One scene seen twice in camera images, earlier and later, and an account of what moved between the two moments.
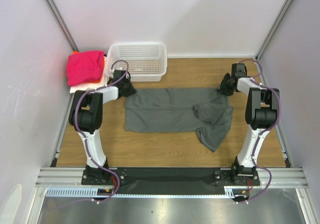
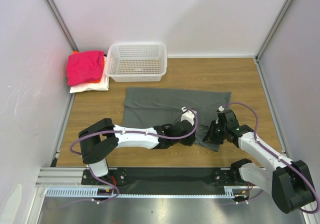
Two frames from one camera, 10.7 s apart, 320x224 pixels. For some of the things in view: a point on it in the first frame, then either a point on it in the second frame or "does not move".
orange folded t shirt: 102,69 does not move
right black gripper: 225,87 to 213,133
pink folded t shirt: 84,67 does not move
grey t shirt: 179,110 does not move
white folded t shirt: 103,81 does not move
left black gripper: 132,91 to 189,140
